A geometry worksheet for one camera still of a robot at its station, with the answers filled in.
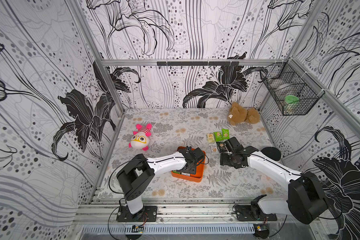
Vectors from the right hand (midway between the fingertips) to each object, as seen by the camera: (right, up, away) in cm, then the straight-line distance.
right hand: (225, 159), depth 88 cm
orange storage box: (-17, -9, -4) cm, 20 cm away
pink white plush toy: (-53, +12, +5) cm, 55 cm away
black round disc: (+27, +4, -3) cm, 27 cm away
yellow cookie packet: (-7, +12, +13) cm, 19 cm away
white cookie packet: (-6, +6, +8) cm, 12 cm away
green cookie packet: (+4, +14, +16) cm, 22 cm away
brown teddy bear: (+13, +28, +16) cm, 35 cm away
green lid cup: (+33, +32, -8) cm, 47 cm away
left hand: (-23, -7, -1) cm, 24 cm away
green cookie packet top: (-2, +13, +14) cm, 19 cm away
